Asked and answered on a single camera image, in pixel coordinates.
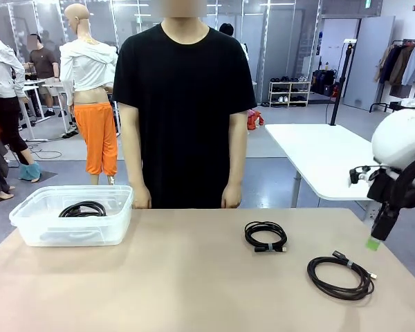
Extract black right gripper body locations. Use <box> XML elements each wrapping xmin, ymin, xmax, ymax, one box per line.
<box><xmin>366</xmin><ymin>169</ymin><xmax>415</xmax><ymax>214</ymax></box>

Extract large black braided cable coil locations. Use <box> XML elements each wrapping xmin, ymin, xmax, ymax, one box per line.
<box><xmin>306</xmin><ymin>250</ymin><xmax>380</xmax><ymax>302</ymax></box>

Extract small black USB cable coil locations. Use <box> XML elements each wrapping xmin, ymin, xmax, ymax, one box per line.
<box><xmin>244</xmin><ymin>221</ymin><xmax>288</xmax><ymax>254</ymax></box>

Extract black power cable with plug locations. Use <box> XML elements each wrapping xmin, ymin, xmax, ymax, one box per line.
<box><xmin>58</xmin><ymin>201</ymin><xmax>109</xmax><ymax>219</ymax></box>

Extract person's right forearm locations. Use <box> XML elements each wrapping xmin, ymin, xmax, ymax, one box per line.
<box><xmin>124</xmin><ymin>145</ymin><xmax>149</xmax><ymax>190</ymax></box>

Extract person's left forearm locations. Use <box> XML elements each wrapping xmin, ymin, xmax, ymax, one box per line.
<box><xmin>224</xmin><ymin>145</ymin><xmax>248</xmax><ymax>187</ymax></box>

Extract person's left hand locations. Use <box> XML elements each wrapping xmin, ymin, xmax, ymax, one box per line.
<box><xmin>221</xmin><ymin>183</ymin><xmax>243</xmax><ymax>210</ymax></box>

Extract person's right hand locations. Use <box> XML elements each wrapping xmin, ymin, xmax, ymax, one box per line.
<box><xmin>132</xmin><ymin>185</ymin><xmax>154</xmax><ymax>210</ymax></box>

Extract large white side table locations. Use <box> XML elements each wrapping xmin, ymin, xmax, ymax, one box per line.
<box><xmin>264</xmin><ymin>123</ymin><xmax>415</xmax><ymax>222</ymax></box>

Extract black bags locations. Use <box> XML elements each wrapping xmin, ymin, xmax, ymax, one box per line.
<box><xmin>311</xmin><ymin>68</ymin><xmax>340</xmax><ymax>98</ymax></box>

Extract clothes rack with coats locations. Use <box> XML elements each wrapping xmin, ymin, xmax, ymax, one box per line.
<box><xmin>369</xmin><ymin>39</ymin><xmax>415</xmax><ymax>113</ymax></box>

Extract grey partition panel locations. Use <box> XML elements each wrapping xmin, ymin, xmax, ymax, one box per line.
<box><xmin>343</xmin><ymin>15</ymin><xmax>396</xmax><ymax>111</ymax></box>

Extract wooden shoe rack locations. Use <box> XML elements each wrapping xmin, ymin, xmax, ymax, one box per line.
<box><xmin>268</xmin><ymin>80</ymin><xmax>311</xmax><ymax>108</ymax></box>

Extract person in black T-shirt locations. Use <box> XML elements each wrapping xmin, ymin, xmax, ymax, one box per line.
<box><xmin>112</xmin><ymin>0</ymin><xmax>259</xmax><ymax>210</ymax></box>

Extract person with black hair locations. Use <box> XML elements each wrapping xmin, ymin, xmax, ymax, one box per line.
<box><xmin>218</xmin><ymin>22</ymin><xmax>250</xmax><ymax>59</ymax></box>

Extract mannequin with orange trousers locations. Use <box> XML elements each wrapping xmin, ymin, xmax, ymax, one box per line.
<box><xmin>59</xmin><ymin>3</ymin><xmax>121</xmax><ymax>186</ymax></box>

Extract clear plastic storage container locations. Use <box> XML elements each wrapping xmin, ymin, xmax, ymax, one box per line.
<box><xmin>8</xmin><ymin>185</ymin><xmax>135</xmax><ymax>247</ymax></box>

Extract person in brown T-shirt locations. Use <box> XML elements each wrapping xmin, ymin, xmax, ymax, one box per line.
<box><xmin>24</xmin><ymin>33</ymin><xmax>68</xmax><ymax>118</ymax></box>

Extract white office desk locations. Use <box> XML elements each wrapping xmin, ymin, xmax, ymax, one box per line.
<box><xmin>19</xmin><ymin>79</ymin><xmax>53</xmax><ymax>142</ymax></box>

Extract mannequin with grey top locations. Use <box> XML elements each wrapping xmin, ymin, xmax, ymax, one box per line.
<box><xmin>0</xmin><ymin>15</ymin><xmax>42</xmax><ymax>183</ymax></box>

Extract black corrugated cable hose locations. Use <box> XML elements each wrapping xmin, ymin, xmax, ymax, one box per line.
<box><xmin>383</xmin><ymin>151</ymin><xmax>415</xmax><ymax>212</ymax></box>

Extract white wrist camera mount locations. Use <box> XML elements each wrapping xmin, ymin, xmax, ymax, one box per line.
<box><xmin>348</xmin><ymin>165</ymin><xmax>378</xmax><ymax>188</ymax></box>

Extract black camera pole stand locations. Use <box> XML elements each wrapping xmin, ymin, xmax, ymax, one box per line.
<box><xmin>326</xmin><ymin>38</ymin><xmax>358</xmax><ymax>126</ymax></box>

